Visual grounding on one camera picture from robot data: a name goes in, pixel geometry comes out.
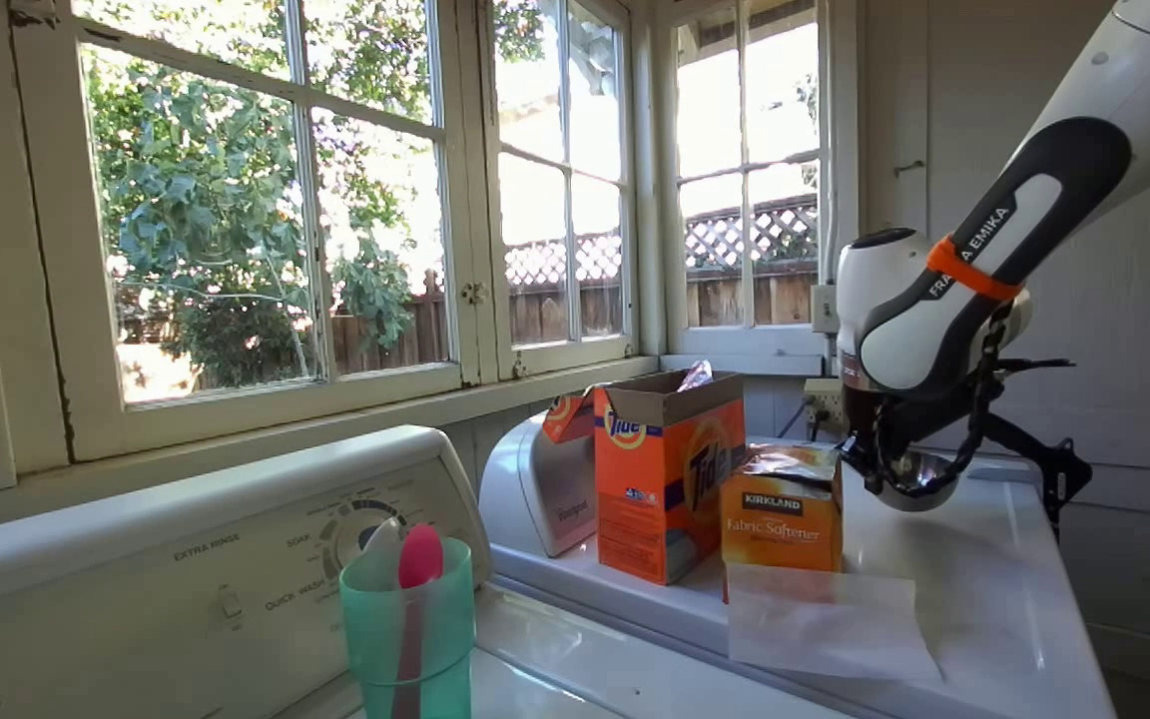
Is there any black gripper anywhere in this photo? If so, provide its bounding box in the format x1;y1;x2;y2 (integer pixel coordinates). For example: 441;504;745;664
842;318;1032;500

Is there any pink spoon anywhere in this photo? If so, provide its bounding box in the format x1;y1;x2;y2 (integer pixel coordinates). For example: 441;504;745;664
391;524;441;719

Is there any teal plastic cup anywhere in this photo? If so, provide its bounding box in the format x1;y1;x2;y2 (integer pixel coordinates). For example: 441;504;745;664
340;528;476;719

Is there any silver metal bowl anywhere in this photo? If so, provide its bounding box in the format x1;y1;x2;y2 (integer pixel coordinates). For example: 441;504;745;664
878;451;961;512

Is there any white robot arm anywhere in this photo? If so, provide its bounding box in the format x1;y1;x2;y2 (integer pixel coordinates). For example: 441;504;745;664
834;0;1150;515

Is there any white right washing machine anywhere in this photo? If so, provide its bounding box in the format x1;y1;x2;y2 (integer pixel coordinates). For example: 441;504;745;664
480;421;1114;719

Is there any white washing machine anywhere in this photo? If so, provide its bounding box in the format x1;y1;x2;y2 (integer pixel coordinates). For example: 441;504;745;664
0;421;858;719
480;421;1114;719

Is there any white left washing machine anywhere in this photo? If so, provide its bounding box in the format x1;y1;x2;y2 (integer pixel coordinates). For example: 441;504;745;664
0;421;858;719

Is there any orange Kirkland softener box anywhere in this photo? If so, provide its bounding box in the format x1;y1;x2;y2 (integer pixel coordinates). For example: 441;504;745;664
718;443;842;570

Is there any white dryer sheet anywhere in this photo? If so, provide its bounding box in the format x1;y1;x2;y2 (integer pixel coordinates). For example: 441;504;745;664
728;563;941;684

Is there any orange Tide detergent box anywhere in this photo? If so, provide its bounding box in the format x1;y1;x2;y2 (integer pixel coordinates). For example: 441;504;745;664
543;373;745;583

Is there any white wall outlet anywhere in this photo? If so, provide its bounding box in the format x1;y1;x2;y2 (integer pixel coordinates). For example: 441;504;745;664
802;379;845;431

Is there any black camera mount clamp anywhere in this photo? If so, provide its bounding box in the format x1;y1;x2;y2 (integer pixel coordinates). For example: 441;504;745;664
983;415;1092;528

